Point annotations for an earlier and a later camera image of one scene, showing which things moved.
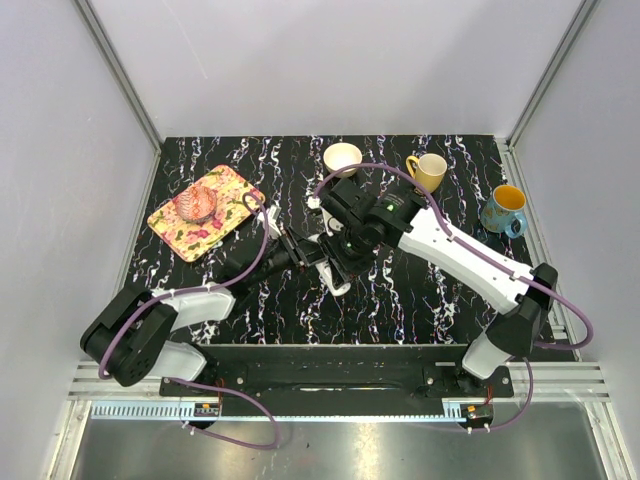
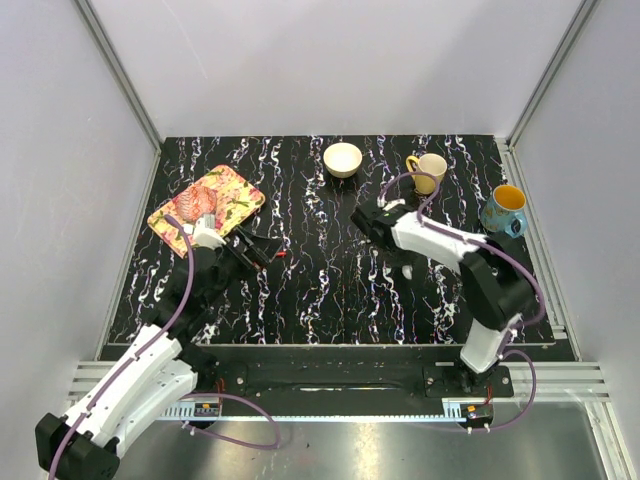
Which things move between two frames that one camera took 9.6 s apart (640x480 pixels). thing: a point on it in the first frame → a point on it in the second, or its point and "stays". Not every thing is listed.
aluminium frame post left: [111, 62] stays
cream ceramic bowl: [342, 155] stays
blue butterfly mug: [502, 212] stays
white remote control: [333, 280] → [407, 271]
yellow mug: [430, 170] stays
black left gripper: [302, 253] → [260, 250]
